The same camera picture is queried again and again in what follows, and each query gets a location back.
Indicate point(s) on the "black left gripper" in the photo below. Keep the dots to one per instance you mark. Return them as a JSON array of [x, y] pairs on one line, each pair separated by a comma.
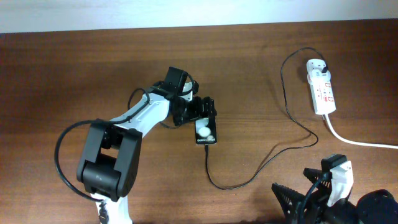
[[196, 111]]

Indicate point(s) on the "white usb charger adapter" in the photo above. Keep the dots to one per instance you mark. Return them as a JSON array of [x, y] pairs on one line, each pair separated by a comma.
[[317, 71]]

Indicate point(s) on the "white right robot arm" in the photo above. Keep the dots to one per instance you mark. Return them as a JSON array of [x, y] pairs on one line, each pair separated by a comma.
[[375, 207]]

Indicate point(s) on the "black smartphone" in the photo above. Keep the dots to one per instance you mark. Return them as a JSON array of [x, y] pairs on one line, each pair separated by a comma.
[[205, 131]]

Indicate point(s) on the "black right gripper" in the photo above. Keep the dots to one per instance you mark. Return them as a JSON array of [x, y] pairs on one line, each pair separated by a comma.
[[317, 200]]

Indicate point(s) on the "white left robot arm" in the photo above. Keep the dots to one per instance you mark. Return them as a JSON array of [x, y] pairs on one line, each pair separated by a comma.
[[109, 163]]

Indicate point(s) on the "white power strip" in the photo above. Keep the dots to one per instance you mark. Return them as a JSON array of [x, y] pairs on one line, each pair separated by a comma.
[[322, 97]]

